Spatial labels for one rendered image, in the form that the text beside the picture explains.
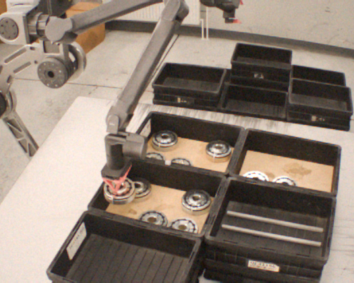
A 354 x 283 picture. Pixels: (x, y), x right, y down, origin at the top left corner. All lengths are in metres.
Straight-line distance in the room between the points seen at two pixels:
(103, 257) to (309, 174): 0.85
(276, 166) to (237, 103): 1.23
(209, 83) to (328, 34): 1.95
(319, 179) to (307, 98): 1.20
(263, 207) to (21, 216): 0.95
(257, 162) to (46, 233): 0.87
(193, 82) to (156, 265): 1.73
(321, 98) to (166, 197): 1.55
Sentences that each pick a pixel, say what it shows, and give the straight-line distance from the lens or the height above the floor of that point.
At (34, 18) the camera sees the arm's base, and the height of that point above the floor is 1.48.
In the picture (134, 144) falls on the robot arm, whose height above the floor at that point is 1.17.
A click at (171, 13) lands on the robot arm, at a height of 1.52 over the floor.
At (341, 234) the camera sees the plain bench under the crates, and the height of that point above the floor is 0.70.
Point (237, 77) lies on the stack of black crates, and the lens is 3.13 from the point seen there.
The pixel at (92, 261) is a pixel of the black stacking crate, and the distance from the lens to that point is 1.56.
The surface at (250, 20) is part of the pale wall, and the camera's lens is 4.68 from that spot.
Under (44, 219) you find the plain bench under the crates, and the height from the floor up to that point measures 0.70.
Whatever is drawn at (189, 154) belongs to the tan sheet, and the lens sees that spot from 1.91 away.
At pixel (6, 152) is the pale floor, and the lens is 3.51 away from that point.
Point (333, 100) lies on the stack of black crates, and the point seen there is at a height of 0.49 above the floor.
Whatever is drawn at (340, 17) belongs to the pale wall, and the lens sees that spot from 4.62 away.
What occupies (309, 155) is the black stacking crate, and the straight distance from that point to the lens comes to 1.91.
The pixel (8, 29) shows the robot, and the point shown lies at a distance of 1.63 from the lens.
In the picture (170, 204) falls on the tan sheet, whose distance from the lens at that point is 1.70.
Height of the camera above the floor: 2.03
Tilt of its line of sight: 37 degrees down
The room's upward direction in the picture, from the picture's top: 1 degrees counter-clockwise
